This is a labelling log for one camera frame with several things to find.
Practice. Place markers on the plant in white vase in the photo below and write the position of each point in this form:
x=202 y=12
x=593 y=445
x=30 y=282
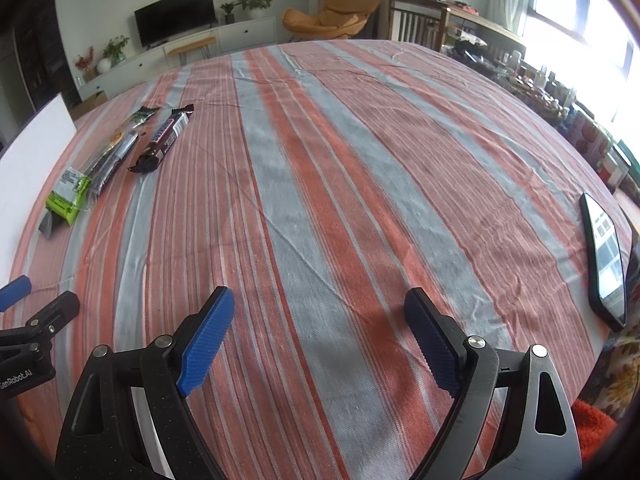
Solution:
x=112 y=55

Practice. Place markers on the red flowers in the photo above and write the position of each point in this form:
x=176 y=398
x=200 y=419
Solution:
x=85 y=62

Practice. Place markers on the striped tablecloth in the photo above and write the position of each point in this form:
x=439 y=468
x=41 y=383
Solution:
x=340 y=210

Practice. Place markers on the white board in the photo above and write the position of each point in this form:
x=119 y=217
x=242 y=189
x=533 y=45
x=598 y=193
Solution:
x=35 y=170

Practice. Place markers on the black smartphone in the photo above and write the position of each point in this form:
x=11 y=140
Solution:
x=605 y=255

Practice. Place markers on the orange fuzzy cloth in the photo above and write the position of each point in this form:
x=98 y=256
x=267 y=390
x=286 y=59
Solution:
x=595 y=435

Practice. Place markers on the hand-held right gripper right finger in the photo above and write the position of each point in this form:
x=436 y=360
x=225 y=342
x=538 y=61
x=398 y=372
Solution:
x=432 y=345

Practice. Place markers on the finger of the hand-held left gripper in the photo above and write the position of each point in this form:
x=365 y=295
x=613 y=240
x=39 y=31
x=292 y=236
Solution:
x=15 y=292
x=45 y=317

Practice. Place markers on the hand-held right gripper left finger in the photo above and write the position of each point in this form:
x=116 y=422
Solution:
x=205 y=345

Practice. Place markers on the lime green snack packet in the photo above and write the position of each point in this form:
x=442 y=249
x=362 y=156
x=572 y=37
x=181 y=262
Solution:
x=67 y=195

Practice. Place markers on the cluttered wooden table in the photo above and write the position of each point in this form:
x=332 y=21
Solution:
x=480 y=30

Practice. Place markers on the white television cabinet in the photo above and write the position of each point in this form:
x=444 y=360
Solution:
x=245 y=35

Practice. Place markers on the cardboard box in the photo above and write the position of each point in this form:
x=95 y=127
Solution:
x=90 y=105

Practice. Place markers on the floral cloth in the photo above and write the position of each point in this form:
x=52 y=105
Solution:
x=617 y=375

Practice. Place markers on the orange lounge chair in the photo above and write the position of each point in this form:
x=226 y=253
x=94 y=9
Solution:
x=330 y=17

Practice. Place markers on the wooden bench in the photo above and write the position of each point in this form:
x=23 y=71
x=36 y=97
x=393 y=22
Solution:
x=192 y=46

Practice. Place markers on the black television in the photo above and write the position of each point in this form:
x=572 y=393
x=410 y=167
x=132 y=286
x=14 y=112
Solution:
x=175 y=15

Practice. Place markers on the large potted plant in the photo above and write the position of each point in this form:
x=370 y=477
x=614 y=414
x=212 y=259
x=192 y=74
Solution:
x=256 y=2

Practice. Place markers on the dark glass cabinet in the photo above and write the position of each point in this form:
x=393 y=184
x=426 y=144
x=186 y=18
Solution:
x=45 y=50

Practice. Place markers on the small potted plant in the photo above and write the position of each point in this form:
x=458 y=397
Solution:
x=228 y=12

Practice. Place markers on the row of windowsill clutter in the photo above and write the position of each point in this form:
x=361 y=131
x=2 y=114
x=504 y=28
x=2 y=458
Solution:
x=565 y=105

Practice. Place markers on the wooden chair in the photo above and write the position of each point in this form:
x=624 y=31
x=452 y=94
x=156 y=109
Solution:
x=415 y=22

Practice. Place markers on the brown chocolate bar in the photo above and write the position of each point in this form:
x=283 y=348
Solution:
x=162 y=137

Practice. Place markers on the black snack packet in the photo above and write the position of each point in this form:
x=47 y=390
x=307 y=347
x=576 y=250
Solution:
x=112 y=160

